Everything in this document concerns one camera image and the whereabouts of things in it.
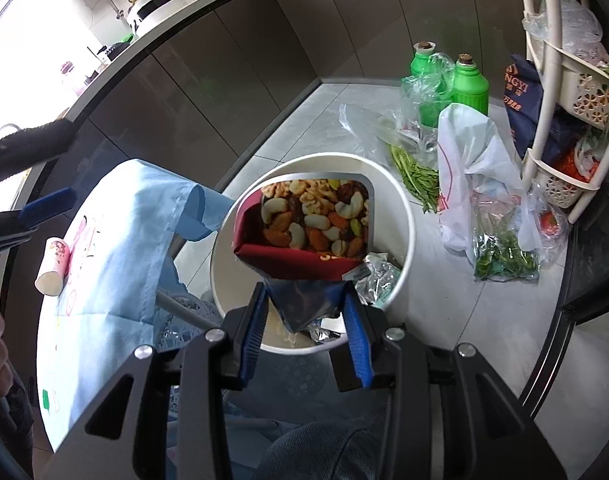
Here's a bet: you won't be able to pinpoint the bag of green vegetables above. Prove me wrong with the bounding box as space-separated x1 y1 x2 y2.
471 195 542 282

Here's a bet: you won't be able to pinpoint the white rice cooker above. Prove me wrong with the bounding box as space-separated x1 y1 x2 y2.
126 0 182 36

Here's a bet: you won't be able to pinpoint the loose green vegetables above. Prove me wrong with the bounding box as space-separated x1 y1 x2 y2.
389 145 440 213

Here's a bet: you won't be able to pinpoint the blue printed tablecloth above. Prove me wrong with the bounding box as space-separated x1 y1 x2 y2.
37 159 235 453

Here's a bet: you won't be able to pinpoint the green plastic bottle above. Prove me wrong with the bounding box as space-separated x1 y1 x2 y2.
410 41 452 128
451 53 490 116

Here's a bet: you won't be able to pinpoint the white lattice plastic stool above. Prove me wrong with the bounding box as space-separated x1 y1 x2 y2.
154 287 225 356

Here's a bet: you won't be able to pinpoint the white plastic rack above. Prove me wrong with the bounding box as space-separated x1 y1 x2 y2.
514 0 609 223

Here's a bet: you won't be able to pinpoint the dark blue bag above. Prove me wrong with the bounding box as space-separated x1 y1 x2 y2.
504 55 545 158

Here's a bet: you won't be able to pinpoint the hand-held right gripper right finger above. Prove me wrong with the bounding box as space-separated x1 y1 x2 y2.
329 285 567 480

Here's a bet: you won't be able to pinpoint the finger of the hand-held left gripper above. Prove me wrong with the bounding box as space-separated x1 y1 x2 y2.
0 119 78 187
0 187 78 261

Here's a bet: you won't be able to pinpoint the white red-print plastic bag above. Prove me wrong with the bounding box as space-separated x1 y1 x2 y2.
437 102 527 253

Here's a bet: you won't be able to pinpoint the white paper bucket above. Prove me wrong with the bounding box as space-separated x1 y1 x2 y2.
209 154 416 357

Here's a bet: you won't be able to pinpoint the dark kitchen cabinet counter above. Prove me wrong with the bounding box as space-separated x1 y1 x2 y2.
0 0 520 281

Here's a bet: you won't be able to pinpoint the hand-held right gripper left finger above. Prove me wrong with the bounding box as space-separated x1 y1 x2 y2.
52 282 270 480

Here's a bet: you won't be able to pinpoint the person's jeans leg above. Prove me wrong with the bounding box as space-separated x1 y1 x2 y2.
254 417 385 480

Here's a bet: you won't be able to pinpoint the red nut snack bag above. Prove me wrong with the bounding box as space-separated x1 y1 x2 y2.
233 172 376 333

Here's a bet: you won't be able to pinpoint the plastic bag on rack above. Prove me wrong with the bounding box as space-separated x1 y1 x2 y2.
521 0 605 66

